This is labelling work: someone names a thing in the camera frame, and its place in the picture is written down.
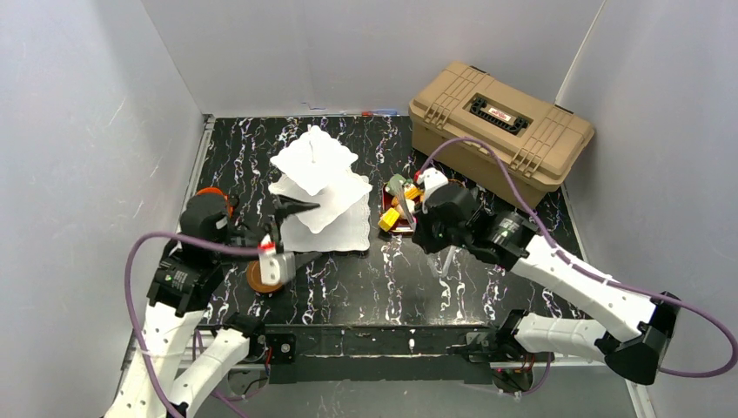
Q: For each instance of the white three-tier cake stand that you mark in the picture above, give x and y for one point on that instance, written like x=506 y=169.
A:
x=317 y=169

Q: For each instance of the yellow layered cake piece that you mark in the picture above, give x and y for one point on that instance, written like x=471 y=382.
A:
x=389 y=219

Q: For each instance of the red blue screwdriver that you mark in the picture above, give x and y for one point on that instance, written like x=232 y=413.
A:
x=380 y=113

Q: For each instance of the metal serving tongs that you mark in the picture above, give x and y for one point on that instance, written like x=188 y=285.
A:
x=434 y=221

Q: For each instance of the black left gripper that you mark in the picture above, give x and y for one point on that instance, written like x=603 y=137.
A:
x=272 y=229

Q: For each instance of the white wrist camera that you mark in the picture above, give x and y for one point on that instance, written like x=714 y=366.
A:
x=430 y=180
x=273 y=271

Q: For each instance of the red dessert tray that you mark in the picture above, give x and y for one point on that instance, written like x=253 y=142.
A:
x=403 y=227

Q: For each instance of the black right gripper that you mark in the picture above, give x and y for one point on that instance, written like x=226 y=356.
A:
x=430 y=232

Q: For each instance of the orange plastic cup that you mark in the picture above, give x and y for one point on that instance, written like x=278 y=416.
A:
x=219 y=192

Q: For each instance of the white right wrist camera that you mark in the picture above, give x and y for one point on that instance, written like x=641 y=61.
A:
x=430 y=180

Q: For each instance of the green swirl roll cake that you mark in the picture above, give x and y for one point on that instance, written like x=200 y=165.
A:
x=396 y=184

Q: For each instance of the tan plastic toolbox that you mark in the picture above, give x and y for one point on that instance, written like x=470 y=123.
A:
x=495 y=135

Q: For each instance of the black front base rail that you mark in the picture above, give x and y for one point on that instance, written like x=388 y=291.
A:
x=382 y=353

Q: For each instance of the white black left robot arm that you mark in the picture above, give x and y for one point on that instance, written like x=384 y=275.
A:
x=189 y=272

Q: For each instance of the yellow decorated cake slice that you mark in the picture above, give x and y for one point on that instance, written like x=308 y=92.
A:
x=412 y=192

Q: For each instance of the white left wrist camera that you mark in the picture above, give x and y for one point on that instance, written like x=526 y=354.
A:
x=273 y=271

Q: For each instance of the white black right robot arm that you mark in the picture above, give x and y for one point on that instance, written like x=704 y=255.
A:
x=628 y=332

